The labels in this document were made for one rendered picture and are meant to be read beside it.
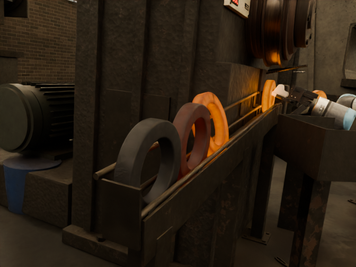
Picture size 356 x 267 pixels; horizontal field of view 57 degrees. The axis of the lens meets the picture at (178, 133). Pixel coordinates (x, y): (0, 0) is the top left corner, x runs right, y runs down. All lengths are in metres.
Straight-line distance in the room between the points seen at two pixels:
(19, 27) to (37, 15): 0.58
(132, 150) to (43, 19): 8.11
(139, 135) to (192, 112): 0.19
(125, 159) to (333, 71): 3.87
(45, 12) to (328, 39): 6.34
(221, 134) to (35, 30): 7.64
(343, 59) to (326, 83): 0.32
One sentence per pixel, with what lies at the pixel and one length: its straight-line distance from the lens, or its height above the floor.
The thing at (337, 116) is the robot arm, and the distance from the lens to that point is 1.52.
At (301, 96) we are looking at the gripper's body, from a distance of 1.54.
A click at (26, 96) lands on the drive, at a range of 1.91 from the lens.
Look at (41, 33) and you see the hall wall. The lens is 8.52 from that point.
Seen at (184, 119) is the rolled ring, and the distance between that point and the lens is 0.68.
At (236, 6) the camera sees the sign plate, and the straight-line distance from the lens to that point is 1.27.
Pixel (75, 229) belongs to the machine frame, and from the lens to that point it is 1.65.
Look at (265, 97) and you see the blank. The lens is 1.51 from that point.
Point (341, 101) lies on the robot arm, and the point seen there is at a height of 0.75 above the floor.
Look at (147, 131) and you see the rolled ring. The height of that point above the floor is 0.73.
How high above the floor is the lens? 0.84
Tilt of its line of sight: 11 degrees down
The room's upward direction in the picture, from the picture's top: 5 degrees clockwise
